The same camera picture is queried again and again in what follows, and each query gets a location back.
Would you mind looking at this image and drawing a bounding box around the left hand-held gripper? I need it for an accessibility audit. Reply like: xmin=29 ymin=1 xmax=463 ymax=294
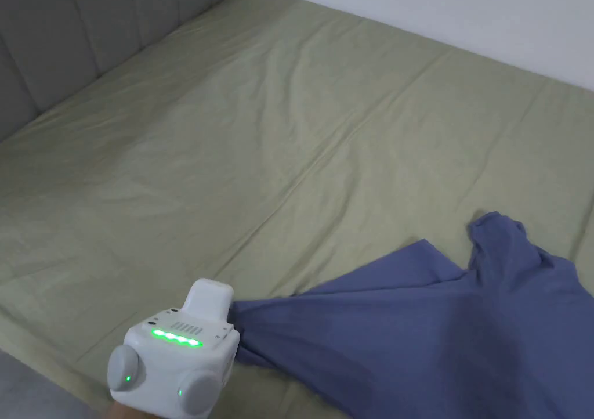
xmin=107 ymin=277 xmax=242 ymax=414

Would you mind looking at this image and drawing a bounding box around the dark blue shirt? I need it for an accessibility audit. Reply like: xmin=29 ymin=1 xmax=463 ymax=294
xmin=230 ymin=211 xmax=594 ymax=419

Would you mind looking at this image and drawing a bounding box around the person's left hand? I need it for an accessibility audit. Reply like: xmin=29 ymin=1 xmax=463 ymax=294
xmin=106 ymin=399 xmax=143 ymax=419

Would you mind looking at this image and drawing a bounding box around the bed with pale green sheet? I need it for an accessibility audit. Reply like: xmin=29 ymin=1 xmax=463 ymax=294
xmin=0 ymin=0 xmax=594 ymax=419

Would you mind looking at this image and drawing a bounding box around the grey padded headboard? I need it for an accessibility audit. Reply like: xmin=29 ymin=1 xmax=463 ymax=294
xmin=0 ymin=0 xmax=235 ymax=142

